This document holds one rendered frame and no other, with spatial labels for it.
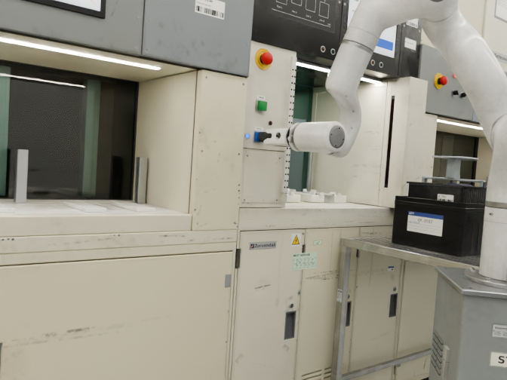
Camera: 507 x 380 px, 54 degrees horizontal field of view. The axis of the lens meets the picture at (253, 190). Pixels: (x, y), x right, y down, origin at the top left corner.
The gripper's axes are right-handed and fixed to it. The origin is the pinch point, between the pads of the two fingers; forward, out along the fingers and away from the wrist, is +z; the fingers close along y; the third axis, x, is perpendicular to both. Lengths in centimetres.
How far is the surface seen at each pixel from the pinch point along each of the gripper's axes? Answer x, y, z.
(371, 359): -86, 66, 3
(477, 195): -14, 63, -38
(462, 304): -38, 9, -66
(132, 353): -64, -40, 2
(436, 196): -16, 54, -29
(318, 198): -21, 49, 22
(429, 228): -27, 50, -29
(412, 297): -63, 91, 2
